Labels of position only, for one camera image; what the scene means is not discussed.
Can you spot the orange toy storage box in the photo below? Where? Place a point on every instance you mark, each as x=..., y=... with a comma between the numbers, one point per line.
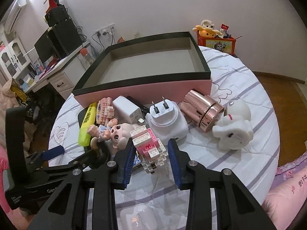
x=222, y=45

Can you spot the white plug adapter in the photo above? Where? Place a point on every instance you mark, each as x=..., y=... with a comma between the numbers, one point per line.
x=167, y=121

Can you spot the yellow highlighter pen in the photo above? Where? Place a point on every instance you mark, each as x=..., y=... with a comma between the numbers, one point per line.
x=86, y=118

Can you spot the white glass door cabinet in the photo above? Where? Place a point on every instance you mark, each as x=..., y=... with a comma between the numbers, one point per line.
x=14, y=60

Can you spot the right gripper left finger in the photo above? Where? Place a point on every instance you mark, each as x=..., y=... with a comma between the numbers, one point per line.
x=125, y=161

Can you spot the clear bottle red cap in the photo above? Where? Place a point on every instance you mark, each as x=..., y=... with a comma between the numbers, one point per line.
x=86, y=55

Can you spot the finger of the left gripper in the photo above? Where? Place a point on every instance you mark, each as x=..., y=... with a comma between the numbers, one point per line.
x=52, y=153

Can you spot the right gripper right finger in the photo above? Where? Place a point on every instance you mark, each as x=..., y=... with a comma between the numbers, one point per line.
x=179, y=160

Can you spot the pink box with black rim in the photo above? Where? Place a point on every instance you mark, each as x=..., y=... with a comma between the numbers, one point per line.
x=147, y=69

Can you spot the white wall power strip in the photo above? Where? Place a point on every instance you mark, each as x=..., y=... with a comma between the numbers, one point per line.
x=106, y=30

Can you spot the rose gold metal cylinder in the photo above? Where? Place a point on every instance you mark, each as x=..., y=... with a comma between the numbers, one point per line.
x=203, y=110

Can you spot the red cone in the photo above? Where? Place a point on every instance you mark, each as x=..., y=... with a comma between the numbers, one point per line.
x=52, y=5

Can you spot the black computer monitor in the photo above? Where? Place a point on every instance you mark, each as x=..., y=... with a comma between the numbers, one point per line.
x=44, y=47

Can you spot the black box on tower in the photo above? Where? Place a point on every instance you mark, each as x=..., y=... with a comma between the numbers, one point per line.
x=56, y=15

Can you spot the pink brick block toy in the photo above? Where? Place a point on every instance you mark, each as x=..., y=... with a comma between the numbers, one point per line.
x=105, y=111

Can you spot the white desk with drawers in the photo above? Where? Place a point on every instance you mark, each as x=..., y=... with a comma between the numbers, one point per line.
x=64, y=75

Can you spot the pink white block figure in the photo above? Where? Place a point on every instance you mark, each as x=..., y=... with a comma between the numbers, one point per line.
x=151, y=152

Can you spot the yellow plush toy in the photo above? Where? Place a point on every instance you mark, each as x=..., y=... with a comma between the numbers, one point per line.
x=207, y=32

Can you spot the pink jacket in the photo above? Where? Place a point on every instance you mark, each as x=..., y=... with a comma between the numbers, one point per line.
x=8, y=100

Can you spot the white air conditioner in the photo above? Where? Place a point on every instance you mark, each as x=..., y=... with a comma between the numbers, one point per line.
x=12, y=17

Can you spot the pink baby doll figurine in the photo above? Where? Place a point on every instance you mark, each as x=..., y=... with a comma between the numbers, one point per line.
x=118, y=134

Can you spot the blue gold lighter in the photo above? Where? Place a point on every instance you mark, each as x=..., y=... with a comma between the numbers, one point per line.
x=137, y=162

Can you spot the white square charger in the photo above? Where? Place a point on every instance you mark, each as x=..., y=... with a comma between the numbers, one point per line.
x=127, y=111

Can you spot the black computer tower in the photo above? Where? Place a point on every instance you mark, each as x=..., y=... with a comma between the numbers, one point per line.
x=65, y=38

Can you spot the white plush monkey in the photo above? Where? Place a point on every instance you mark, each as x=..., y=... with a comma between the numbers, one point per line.
x=207, y=24

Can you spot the white striped quilted tablecloth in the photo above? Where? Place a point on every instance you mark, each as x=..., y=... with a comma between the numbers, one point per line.
x=254, y=165

